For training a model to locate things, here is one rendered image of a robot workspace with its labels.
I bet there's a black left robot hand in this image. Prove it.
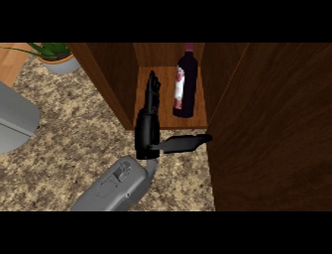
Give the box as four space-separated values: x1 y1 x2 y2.
134 69 215 161

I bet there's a dark red wine bottle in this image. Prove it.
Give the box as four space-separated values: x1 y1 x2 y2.
172 43 202 119

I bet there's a brown wooden cabinet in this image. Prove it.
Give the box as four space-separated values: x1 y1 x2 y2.
69 42 250 131

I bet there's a dark wooden cabinet door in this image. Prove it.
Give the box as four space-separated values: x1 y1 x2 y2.
208 42 332 212

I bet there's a green plant in grey pot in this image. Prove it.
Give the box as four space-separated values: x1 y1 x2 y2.
0 42 84 75

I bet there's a grey rounded appliance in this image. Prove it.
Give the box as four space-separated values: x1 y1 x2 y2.
0 65 44 155

